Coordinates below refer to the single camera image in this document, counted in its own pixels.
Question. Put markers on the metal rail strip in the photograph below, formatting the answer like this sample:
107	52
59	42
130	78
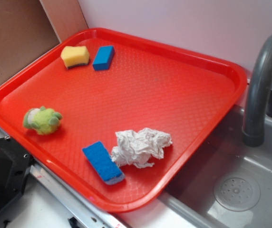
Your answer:
41	200

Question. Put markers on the grey toy faucet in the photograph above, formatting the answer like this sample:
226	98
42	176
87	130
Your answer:
259	98

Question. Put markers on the blue scrub sponge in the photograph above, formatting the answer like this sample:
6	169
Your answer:
100	160

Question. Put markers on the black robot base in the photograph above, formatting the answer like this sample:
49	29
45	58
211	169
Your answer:
4	171

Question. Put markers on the green plush toy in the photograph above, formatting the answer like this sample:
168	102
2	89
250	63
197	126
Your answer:
43	120

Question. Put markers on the blue block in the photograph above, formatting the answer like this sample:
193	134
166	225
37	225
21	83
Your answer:
103	58

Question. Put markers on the red plastic tray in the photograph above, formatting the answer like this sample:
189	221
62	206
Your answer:
148	85

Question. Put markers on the crumpled white paper towel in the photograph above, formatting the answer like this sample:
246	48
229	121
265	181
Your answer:
137	148

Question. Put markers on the grey plastic sink basin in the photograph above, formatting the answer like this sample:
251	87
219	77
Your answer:
191	191

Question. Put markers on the yellow sponge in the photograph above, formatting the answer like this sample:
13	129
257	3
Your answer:
75	56

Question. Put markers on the brown cardboard panel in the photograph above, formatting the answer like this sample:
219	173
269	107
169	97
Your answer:
30	28

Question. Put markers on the sink drain cover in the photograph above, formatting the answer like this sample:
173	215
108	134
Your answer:
237	192

